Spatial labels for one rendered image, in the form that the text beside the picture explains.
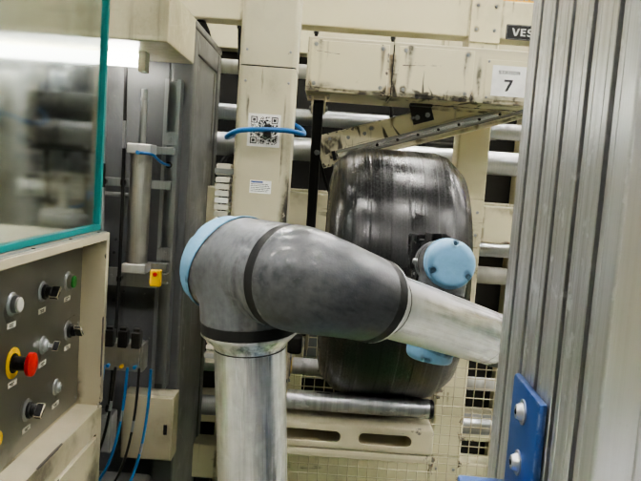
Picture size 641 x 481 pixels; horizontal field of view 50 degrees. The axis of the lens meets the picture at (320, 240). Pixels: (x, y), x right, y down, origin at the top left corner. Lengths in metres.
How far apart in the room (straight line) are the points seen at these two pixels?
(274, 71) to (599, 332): 1.30
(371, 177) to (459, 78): 0.52
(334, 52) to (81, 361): 1.00
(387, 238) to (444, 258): 0.39
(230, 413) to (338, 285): 0.23
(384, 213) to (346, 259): 0.74
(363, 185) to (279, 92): 0.31
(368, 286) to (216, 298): 0.18
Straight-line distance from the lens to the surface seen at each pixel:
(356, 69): 1.88
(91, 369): 1.55
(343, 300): 0.69
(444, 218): 1.45
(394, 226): 1.42
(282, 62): 1.62
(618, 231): 0.38
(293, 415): 1.63
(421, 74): 1.89
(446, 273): 1.04
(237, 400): 0.81
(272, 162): 1.60
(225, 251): 0.75
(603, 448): 0.40
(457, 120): 2.03
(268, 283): 0.70
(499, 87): 1.93
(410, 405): 1.62
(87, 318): 1.53
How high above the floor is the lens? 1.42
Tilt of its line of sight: 5 degrees down
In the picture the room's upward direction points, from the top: 4 degrees clockwise
